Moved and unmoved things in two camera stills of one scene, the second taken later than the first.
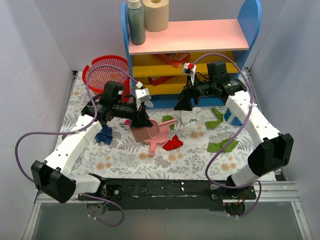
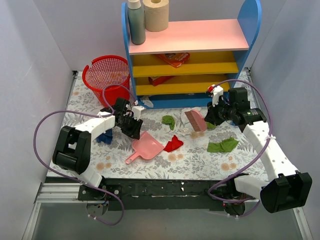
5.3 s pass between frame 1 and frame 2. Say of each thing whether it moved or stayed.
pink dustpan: moved
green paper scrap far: stayed
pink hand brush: moved
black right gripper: moved
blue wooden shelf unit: stayed
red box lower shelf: stayed
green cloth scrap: stayed
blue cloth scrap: stayed
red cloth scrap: stayed
